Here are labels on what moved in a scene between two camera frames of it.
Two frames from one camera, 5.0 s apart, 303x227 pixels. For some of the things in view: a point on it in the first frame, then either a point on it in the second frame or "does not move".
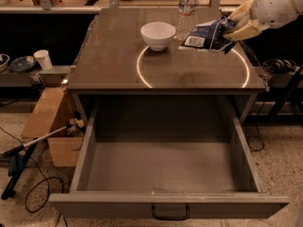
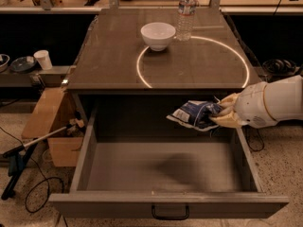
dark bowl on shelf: (23, 63) does not move
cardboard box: (53, 109) does not move
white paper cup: (44, 59) does not move
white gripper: (274, 4) to (253, 105)
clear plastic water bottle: (187, 12) does not move
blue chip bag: (209, 36) to (196, 113)
